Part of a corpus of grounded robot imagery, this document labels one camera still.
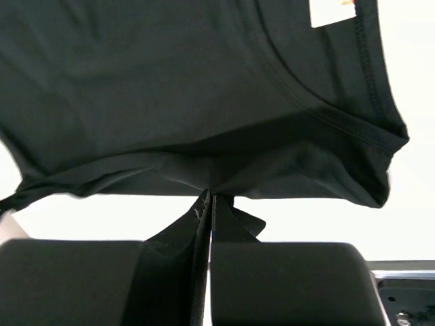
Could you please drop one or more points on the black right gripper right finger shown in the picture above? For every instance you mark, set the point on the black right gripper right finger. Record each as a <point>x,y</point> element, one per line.
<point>286,283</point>

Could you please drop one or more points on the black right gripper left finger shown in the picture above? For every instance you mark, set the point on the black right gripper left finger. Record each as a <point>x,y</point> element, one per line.
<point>159,281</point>

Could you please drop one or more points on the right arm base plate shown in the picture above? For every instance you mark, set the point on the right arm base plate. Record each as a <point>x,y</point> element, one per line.
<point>406,290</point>

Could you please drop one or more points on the black t shirt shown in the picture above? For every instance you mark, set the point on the black t shirt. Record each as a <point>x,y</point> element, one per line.
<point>259,99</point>

